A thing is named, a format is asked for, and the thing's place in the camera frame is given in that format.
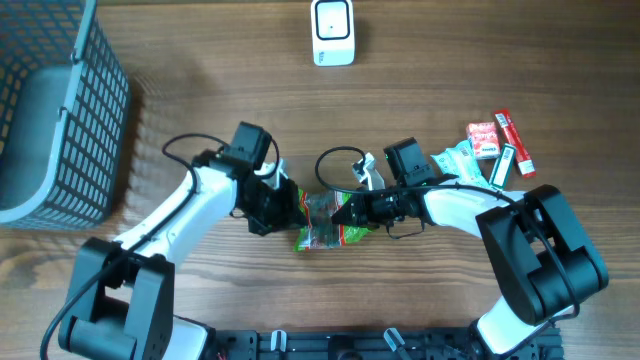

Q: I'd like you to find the white barcode scanner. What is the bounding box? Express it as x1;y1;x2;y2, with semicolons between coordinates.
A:
310;0;356;67

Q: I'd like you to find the grey mesh shopping basket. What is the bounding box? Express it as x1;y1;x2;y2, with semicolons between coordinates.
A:
1;0;131;230

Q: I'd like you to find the green gummy candy bag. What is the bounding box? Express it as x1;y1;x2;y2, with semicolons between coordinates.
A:
293;190;371;252

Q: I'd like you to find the red stick sachet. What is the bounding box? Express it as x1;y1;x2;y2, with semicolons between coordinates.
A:
494;109;536;178

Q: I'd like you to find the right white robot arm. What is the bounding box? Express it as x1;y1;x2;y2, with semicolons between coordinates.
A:
331;138;609;359

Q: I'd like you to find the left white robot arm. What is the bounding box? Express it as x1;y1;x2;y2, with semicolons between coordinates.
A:
40;122;306;359

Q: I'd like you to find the right black cable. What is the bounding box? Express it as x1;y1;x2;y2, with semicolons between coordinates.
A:
314;145;581;359

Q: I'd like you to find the orange tissue packet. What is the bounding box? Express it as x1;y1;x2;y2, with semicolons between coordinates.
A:
466;122;501;160

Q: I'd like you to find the black cable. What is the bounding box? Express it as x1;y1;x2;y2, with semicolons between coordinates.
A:
314;145;581;359
38;132;281;360

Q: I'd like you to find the left black cable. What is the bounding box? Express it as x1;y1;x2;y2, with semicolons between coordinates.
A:
38;132;281;360

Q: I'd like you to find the teal tissue packet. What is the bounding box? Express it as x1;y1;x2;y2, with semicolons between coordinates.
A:
431;140;490;189

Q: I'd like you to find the black mounting rail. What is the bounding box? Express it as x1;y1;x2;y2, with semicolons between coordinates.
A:
199;327;565;360

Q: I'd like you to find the green small box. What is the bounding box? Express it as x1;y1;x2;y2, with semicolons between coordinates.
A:
489;144;517;190

